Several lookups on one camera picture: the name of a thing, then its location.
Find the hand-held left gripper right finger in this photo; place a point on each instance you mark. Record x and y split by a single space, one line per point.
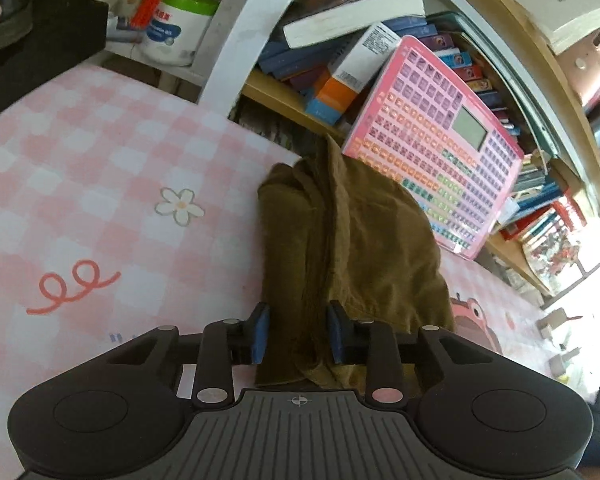
337 335

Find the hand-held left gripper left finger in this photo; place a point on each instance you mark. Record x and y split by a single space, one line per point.
260 335

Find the pink toy learning keyboard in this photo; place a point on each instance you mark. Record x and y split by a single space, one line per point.
430 150

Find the colourful picture board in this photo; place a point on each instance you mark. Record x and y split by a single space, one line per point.
555 250

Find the pink checked cartoon tablecloth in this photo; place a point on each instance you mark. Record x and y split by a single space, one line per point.
105 160

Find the stack of thin picture books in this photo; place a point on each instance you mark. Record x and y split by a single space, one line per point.
535 195

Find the white and orange carton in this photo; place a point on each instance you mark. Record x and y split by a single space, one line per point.
360 60

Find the row of blue books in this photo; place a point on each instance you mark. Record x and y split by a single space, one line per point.
285 60

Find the white jar with green rim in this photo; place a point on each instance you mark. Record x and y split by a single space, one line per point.
175 35

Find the white shelving unit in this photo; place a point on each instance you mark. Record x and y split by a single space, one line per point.
260 20

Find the thick white paperback book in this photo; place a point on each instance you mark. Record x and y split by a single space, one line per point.
350 15

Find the black box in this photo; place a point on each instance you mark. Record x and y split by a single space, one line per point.
40 45

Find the pink plastic case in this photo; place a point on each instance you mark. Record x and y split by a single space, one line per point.
590 65

